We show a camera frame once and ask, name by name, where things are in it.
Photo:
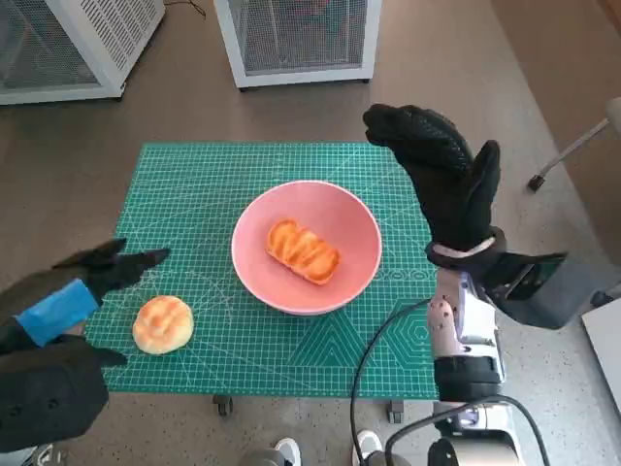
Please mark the pink bowl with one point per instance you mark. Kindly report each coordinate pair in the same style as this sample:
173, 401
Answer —
349, 233

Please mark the white desk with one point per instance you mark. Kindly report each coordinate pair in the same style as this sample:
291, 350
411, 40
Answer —
604, 354

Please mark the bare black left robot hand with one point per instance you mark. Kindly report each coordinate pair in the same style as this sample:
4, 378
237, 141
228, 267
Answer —
58, 306

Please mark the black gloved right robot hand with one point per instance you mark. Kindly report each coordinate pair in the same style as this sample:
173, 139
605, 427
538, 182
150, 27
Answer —
446, 184

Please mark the green cutting mat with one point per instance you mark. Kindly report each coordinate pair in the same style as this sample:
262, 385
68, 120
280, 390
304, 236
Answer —
218, 340

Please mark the white shoe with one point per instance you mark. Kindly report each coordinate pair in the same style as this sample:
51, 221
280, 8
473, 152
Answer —
287, 452
366, 447

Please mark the white cabinet with perforated side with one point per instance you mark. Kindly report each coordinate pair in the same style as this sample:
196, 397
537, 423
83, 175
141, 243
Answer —
97, 39

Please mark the black table caster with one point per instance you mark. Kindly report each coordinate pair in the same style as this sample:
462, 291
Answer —
395, 411
223, 405

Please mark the person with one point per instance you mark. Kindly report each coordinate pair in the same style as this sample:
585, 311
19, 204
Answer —
43, 456

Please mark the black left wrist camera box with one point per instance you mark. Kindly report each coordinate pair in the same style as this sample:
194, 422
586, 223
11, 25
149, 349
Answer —
48, 388

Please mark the long twisted toy bread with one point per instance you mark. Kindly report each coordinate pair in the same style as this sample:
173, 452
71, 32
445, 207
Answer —
303, 252

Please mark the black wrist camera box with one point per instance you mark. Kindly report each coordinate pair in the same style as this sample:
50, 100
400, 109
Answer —
548, 296
48, 388

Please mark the dark grey furniture foot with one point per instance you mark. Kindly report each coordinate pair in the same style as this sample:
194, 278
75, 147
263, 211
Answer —
606, 297

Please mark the round toy bread bun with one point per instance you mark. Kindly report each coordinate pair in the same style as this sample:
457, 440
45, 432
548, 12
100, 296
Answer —
162, 322

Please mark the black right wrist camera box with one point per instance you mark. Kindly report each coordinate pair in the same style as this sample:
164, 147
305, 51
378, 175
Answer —
548, 296

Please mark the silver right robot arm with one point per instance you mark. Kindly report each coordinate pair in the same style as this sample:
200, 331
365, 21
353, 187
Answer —
466, 320

